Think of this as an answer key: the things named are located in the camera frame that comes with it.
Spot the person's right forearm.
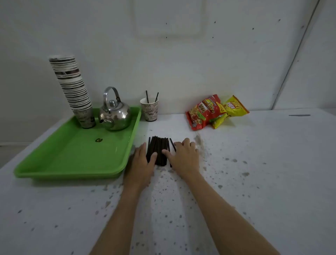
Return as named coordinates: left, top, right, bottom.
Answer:
left=181, top=172, right=281, bottom=255

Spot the green plastic tray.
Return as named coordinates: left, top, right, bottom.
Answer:
left=13, top=106, right=142, bottom=180

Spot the pile of black stirrer sticks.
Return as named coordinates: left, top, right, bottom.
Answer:
left=146, top=136, right=176, bottom=168

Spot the red snack bag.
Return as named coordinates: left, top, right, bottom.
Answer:
left=186, top=94, right=228, bottom=131

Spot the person's left hand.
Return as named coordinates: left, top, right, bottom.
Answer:
left=123, top=143, right=158, bottom=191

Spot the white speckled table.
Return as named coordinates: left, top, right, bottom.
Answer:
left=0, top=108, right=336, bottom=255

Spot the person's left forearm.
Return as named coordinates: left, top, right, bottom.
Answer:
left=89, top=184, right=155, bottom=255

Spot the stack of printed paper cups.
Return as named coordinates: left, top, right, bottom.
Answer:
left=49, top=55, right=97, bottom=129

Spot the person's right hand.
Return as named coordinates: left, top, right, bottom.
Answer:
left=161, top=138, right=200, bottom=179

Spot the yellow snack bag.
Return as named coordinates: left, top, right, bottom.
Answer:
left=211, top=95, right=250, bottom=130

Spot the steel kettle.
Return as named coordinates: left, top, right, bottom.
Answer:
left=98, top=87, right=133, bottom=131

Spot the printed white paper cup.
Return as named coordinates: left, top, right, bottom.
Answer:
left=140, top=97, right=160, bottom=122

